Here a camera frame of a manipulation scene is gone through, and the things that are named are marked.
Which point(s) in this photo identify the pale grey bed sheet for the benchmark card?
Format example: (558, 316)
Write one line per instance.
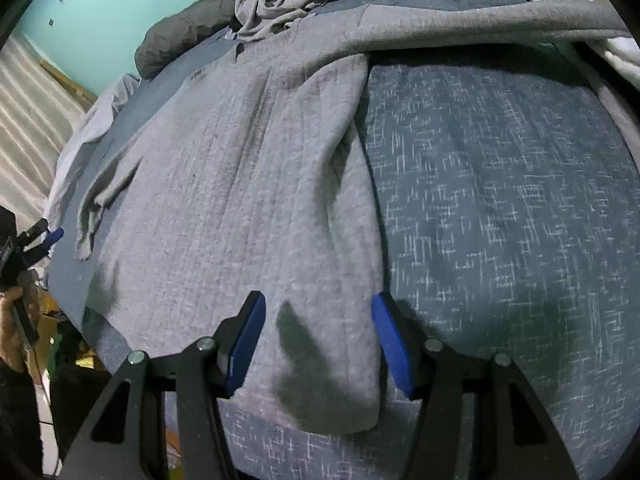
(90, 125)

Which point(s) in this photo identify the white cloth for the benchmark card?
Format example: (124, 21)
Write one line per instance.
(620, 55)

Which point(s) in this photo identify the dark grey rolled duvet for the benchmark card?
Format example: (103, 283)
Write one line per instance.
(180, 35)

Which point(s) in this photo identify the colourful clutter pile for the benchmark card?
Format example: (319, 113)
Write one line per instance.
(75, 355)

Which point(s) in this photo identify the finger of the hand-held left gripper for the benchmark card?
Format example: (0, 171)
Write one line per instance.
(52, 237)

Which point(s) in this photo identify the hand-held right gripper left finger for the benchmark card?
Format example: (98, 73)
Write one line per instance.
(245, 340)

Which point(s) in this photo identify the pale grey cloth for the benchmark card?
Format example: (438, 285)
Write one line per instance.
(625, 115)

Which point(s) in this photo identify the bed with blue cover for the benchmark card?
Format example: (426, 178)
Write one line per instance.
(500, 210)

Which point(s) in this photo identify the person's left hand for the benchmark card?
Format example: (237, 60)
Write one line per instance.
(12, 325)

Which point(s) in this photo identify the grey sweatshirt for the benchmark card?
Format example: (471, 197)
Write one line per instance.
(225, 210)

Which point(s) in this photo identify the wooden frame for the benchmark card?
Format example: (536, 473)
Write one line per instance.
(70, 82)

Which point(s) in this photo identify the white pleated curtain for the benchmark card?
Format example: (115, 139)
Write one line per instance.
(30, 125)

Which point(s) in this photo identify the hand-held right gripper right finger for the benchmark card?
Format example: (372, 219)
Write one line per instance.
(395, 345)

